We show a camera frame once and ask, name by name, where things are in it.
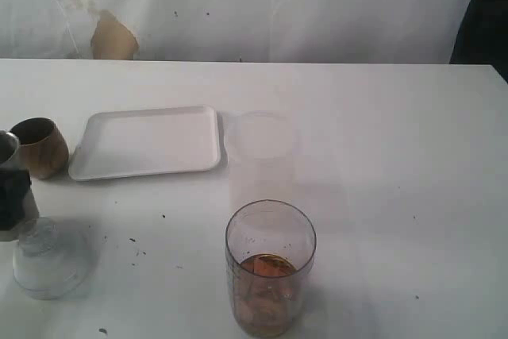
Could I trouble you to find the clear dome lid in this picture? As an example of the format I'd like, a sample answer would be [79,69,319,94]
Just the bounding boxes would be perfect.
[13,217,94,300]

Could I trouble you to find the stainless steel cup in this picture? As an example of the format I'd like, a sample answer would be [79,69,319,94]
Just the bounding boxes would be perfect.
[1,130,40,242]

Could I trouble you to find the dark curtain at right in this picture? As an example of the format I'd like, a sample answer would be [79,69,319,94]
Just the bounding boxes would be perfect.
[450,0,508,79]

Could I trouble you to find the translucent plastic container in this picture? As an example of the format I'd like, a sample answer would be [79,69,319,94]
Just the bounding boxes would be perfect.
[224,111,298,211]

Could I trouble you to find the white rectangular tray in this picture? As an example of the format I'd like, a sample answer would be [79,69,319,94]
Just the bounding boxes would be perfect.
[68,106,221,182]

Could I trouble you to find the clear plastic shaker tumbler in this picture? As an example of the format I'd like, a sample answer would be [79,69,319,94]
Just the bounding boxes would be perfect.
[225,199,317,338]

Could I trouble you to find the brown wooden cup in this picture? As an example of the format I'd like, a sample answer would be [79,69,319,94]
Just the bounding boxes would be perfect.
[10,117,69,179]

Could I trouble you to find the gold coins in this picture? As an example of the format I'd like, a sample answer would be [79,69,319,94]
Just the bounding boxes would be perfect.
[232,253,298,338]

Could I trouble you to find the white backdrop sheet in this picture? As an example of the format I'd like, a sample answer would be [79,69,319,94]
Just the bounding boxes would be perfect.
[1,0,470,64]

